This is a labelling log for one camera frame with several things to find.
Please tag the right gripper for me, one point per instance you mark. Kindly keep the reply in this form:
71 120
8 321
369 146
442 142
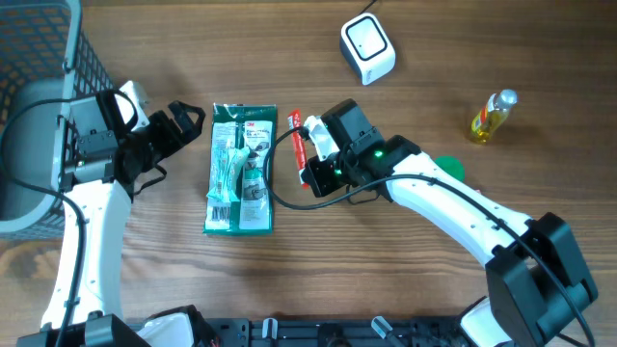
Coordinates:
314 173

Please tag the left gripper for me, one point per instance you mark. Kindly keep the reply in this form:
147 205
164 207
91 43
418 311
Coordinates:
172 138

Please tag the mint green wipes packet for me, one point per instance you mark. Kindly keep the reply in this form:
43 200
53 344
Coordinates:
227 167

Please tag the green 3M gloves package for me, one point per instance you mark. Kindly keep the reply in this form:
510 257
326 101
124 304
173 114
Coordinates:
252 126

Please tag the red snack stick packet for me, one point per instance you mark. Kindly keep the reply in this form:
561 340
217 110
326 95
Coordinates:
294 120

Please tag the green white can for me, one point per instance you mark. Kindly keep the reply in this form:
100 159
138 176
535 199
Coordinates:
452 166

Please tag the yellow oil bottle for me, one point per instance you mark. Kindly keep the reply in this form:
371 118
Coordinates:
495 112

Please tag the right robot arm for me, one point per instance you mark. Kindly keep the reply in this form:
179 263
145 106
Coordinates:
538 281

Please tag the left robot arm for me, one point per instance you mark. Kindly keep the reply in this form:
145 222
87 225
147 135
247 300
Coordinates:
71 164

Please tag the white barcode scanner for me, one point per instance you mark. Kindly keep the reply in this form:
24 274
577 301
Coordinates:
366 48

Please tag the grey plastic mesh basket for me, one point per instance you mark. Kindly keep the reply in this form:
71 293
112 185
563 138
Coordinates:
47 65

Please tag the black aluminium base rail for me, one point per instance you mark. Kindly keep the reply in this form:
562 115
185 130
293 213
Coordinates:
431 331

